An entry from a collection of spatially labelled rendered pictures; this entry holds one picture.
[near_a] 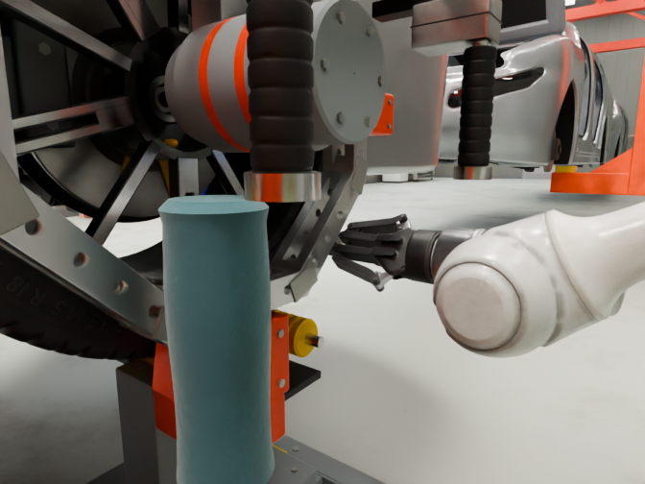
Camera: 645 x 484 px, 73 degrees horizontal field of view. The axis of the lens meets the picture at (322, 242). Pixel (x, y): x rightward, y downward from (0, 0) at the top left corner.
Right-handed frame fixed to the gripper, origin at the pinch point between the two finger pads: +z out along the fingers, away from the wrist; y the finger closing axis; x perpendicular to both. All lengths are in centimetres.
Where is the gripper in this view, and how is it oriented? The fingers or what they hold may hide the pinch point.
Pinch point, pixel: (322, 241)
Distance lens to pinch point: 72.2
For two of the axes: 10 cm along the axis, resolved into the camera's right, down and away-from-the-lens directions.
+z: -8.0, -1.1, 5.8
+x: -4.2, -5.9, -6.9
